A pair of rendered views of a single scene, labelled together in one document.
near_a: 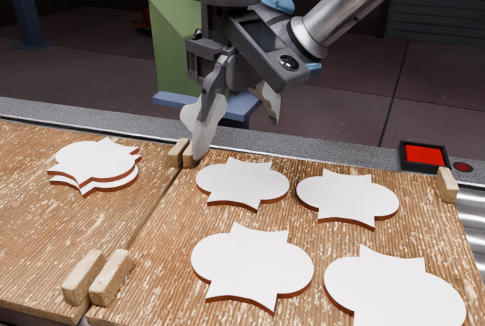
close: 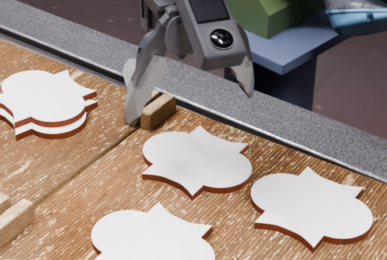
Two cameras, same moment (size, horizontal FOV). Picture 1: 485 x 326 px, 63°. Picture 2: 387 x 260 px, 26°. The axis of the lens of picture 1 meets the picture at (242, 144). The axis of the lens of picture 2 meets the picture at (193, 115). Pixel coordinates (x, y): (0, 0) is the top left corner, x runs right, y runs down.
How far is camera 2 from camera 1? 0.47 m
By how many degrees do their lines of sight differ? 18
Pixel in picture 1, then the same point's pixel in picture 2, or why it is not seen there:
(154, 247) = (65, 207)
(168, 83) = not seen: outside the picture
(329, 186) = (296, 189)
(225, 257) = (127, 235)
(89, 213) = (16, 157)
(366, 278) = not seen: outside the picture
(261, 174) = (224, 156)
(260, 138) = (268, 107)
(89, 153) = (38, 87)
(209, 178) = (159, 147)
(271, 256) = (174, 246)
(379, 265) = not seen: outside the picture
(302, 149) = (313, 135)
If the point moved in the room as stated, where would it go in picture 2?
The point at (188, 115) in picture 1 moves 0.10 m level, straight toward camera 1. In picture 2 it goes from (129, 71) to (102, 119)
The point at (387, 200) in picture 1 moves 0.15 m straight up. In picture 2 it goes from (356, 222) to (372, 105)
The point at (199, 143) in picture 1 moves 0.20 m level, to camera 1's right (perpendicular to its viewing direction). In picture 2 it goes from (131, 105) to (310, 143)
